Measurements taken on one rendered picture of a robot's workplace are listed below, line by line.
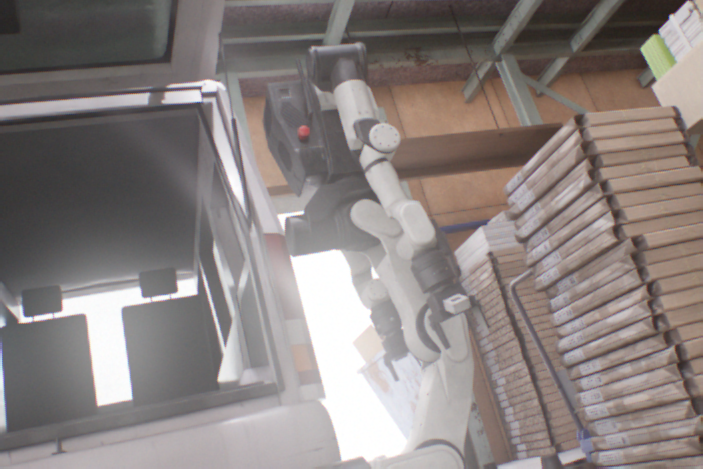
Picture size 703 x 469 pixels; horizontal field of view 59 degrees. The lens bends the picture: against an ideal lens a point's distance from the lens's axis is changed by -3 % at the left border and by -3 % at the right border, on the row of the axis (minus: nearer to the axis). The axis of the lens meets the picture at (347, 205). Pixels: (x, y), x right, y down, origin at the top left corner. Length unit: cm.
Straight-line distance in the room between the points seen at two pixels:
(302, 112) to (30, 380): 256
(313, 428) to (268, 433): 13
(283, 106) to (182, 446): 94
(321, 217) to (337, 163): 16
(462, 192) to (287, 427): 319
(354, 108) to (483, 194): 324
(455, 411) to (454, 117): 364
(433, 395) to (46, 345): 269
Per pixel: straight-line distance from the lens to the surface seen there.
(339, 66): 168
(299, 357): 190
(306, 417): 182
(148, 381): 380
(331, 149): 172
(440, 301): 147
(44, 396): 385
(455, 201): 466
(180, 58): 239
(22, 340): 393
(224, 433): 177
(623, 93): 609
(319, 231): 166
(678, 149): 214
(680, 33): 235
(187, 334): 383
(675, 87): 233
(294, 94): 180
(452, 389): 162
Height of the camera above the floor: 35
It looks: 22 degrees up
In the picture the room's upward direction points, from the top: 15 degrees counter-clockwise
